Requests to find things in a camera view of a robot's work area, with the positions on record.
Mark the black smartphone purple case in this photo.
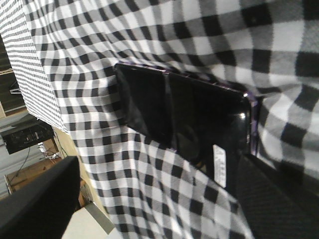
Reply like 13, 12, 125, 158
115, 63, 258, 193

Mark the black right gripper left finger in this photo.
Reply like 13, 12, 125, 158
0, 156, 80, 239

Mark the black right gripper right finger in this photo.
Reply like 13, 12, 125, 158
236, 154, 319, 239

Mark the black white checkered bed sheet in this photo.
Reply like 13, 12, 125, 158
0, 0, 69, 133

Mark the black white checkered quilt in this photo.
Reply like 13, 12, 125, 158
23, 0, 319, 239

